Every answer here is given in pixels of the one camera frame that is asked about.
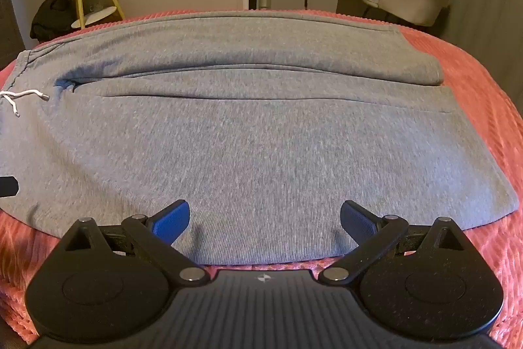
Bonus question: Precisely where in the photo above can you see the black bag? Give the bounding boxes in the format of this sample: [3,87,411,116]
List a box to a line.
[30,0,78,44]

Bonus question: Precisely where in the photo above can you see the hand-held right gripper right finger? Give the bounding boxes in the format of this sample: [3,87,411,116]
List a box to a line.
[319,200,466,286]

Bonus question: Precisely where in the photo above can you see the grey pants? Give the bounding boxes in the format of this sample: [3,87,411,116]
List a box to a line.
[0,10,520,266]

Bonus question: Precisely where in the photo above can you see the pink ribbed blanket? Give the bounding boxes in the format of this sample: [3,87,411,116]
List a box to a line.
[0,8,523,349]

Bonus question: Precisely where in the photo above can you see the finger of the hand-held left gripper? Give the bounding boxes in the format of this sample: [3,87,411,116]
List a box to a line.
[0,177,20,198]

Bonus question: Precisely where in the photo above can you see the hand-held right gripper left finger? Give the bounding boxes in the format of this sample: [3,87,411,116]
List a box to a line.
[61,200,209,286]

